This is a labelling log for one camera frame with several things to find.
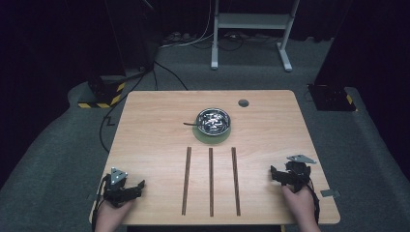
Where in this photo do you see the white floor cable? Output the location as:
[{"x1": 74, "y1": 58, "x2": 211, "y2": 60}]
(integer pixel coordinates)
[{"x1": 159, "y1": 0, "x2": 217, "y2": 50}]

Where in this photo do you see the bundle of black floor cables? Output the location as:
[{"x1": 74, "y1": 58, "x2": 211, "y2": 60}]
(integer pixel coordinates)
[{"x1": 188, "y1": 31, "x2": 283, "y2": 52}]

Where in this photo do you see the brown wooden chopstick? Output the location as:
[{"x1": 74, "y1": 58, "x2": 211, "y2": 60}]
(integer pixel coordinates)
[
  {"x1": 230, "y1": 147, "x2": 242, "y2": 217},
  {"x1": 208, "y1": 147, "x2": 215, "y2": 218},
  {"x1": 181, "y1": 146, "x2": 192, "y2": 217}
]

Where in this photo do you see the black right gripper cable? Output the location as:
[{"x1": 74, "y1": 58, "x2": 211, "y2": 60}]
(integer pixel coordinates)
[{"x1": 305, "y1": 177, "x2": 321, "y2": 225}]

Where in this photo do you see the shiny metal bowl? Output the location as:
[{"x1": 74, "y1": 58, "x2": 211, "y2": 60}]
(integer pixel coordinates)
[{"x1": 195, "y1": 107, "x2": 232, "y2": 136}]

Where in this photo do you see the person's left hand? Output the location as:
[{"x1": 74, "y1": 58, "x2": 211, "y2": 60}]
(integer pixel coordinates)
[{"x1": 94, "y1": 198, "x2": 133, "y2": 232}]

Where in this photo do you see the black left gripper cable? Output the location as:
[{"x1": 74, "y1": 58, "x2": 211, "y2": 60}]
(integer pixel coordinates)
[{"x1": 91, "y1": 174, "x2": 110, "y2": 232}]

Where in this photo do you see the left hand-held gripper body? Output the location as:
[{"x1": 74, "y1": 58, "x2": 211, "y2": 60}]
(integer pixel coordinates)
[{"x1": 102, "y1": 166, "x2": 138, "y2": 208}]

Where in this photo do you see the black floor cable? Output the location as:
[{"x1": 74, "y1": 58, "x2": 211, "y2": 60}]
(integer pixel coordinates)
[{"x1": 99, "y1": 60, "x2": 190, "y2": 154}]

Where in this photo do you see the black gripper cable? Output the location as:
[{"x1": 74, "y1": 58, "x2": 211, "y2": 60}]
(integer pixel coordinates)
[
  {"x1": 91, "y1": 174, "x2": 110, "y2": 232},
  {"x1": 305, "y1": 177, "x2": 321, "y2": 225}
]

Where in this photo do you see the black yellow striped stand base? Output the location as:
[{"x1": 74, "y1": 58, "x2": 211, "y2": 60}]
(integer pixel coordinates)
[{"x1": 77, "y1": 75, "x2": 127, "y2": 109}]

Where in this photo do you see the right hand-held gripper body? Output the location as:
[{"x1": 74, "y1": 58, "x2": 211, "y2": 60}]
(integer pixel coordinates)
[{"x1": 283, "y1": 154, "x2": 317, "y2": 193}]

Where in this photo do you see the white metal stand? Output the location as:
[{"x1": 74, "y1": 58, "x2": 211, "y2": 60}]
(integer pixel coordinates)
[{"x1": 210, "y1": 0, "x2": 301, "y2": 73}]

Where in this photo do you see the person's right hand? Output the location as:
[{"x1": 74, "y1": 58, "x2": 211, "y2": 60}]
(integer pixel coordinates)
[{"x1": 280, "y1": 185, "x2": 320, "y2": 232}]

